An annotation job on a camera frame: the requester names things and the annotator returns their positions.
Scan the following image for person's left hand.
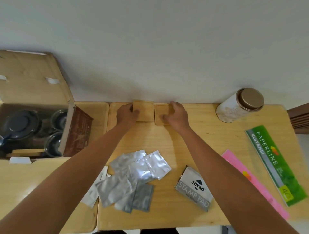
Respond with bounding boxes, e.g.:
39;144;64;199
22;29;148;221
116;103;140;129

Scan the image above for person's right hand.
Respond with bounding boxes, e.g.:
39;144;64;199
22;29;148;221
160;101;191;134

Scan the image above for white cylindrical jar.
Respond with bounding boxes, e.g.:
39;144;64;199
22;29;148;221
216;93;256;124

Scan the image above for pile of silver foil packets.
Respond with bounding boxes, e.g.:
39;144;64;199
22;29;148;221
81;149;172;214

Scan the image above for glass cup black holder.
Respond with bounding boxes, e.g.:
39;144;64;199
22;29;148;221
44;131;65;158
50;109;69;132

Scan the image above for gold round jar lid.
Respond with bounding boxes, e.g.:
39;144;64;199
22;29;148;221
236;87;265;112

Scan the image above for red cardboard box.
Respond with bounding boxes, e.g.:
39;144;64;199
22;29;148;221
0;50;94;164

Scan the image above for glass teapot black lid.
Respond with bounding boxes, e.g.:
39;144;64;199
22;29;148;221
0;110;43;154

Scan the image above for person's right forearm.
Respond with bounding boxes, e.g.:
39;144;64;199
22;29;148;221
177;125;300;234

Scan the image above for person's left forearm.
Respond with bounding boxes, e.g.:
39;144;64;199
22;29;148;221
0;123;136;234

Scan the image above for grey stamp pad box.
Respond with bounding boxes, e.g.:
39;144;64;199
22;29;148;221
175;165;214;212

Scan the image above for person's black shorts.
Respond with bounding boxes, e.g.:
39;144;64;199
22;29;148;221
93;228;180;234

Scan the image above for pink receipt book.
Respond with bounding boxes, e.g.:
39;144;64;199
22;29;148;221
221;149;290;220

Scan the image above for green receipt book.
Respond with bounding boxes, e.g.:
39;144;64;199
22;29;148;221
245;124;308;207

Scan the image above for brown slatted wooden door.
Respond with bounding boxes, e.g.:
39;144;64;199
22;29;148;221
286;102;309;135

